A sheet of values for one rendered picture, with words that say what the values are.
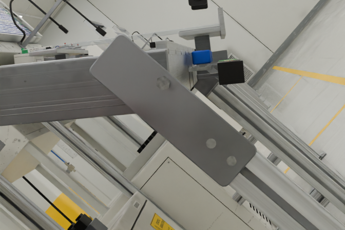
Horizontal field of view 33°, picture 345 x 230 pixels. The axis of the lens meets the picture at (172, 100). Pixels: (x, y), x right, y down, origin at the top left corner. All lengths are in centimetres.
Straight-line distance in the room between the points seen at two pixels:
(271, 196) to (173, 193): 154
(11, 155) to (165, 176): 57
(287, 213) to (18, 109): 29
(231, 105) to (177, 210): 88
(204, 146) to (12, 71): 21
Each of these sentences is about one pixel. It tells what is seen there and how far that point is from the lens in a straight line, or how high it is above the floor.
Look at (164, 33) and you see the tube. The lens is 144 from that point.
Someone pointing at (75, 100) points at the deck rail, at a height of 76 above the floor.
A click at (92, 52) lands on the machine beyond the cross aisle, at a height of 165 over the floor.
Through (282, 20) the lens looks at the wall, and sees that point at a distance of 873.
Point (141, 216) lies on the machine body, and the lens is 120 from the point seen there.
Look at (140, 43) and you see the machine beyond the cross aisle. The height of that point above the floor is 153.
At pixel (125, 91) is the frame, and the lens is 54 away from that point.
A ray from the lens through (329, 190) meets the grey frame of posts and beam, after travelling 134.
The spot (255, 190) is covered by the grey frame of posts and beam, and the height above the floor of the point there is 57.
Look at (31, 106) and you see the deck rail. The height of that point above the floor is 79.
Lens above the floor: 67
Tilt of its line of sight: 1 degrees up
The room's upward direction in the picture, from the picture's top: 49 degrees counter-clockwise
